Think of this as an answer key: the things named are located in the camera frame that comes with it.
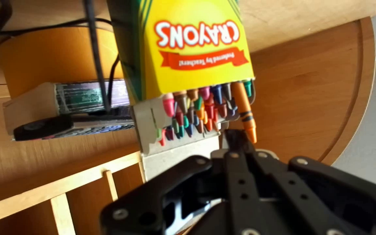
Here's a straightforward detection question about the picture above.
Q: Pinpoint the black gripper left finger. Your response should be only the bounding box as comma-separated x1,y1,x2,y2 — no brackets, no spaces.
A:
100,128,268,235

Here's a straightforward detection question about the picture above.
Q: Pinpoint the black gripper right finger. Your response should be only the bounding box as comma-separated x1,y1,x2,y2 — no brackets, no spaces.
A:
249,147,376,235

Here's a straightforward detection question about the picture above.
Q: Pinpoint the orange crayon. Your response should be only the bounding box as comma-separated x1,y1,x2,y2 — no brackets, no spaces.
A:
232,81,259,145

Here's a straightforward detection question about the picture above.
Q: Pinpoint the pink crayon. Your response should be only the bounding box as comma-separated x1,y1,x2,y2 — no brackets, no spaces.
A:
161,92,177,119

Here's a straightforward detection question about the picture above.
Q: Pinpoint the brown crayon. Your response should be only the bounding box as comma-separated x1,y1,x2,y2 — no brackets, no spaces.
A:
174,90,190,115

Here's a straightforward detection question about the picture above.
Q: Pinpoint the magenta crayon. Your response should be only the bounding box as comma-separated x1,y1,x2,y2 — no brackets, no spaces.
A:
199,86,212,102

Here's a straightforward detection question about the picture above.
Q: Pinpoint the blue crayon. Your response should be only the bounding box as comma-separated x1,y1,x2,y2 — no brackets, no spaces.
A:
211,83,225,105

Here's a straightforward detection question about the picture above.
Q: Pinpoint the yellow green crayon box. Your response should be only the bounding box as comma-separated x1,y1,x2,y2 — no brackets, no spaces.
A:
108,0,258,180

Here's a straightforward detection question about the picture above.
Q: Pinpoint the green crayon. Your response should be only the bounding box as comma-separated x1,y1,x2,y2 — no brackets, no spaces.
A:
243,79,255,98

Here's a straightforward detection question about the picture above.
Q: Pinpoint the wooden roll-top desk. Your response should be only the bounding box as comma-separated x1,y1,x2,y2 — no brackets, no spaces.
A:
0,0,376,235

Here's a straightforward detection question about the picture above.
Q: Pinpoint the purple book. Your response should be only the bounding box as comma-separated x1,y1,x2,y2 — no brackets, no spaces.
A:
3,79,134,135

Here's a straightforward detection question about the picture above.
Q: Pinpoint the black desk cable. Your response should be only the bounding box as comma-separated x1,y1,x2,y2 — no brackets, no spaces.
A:
0,0,122,112

